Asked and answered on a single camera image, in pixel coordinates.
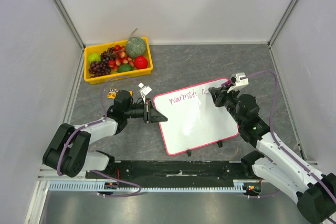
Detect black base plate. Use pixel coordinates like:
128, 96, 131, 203
101, 160, 258, 180

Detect green lime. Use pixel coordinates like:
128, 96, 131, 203
117, 64, 133, 73

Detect yellow plastic bin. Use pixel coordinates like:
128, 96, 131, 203
84, 37, 153, 84

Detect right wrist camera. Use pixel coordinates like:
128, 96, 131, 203
227, 72, 249, 93

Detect yellow snack packet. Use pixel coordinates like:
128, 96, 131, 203
107, 88, 120, 99

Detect light blue cable duct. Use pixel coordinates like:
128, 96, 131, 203
49, 181, 247, 193

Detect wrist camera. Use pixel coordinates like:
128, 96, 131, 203
227, 72, 249, 93
138, 82, 152, 101

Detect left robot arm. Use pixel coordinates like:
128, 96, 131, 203
43, 90, 168, 177

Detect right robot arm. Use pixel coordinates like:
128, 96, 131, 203
208, 86, 335, 223

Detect green netted melon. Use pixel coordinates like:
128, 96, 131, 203
125, 37, 147, 58

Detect pink framed whiteboard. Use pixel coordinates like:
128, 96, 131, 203
153, 78, 238, 156

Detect white pink marker pen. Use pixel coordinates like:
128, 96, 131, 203
205, 77, 236, 94

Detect red apple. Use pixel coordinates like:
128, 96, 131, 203
134, 56, 148, 69

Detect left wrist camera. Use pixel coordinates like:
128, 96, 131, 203
138, 82, 152, 101

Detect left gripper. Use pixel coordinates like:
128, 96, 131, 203
124, 99, 167, 124

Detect dark purple grape bunch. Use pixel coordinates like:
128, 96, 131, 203
88, 61, 111, 77

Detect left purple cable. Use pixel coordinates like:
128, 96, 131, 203
56, 75, 143, 198

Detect green apple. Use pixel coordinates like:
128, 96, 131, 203
88, 53, 101, 64

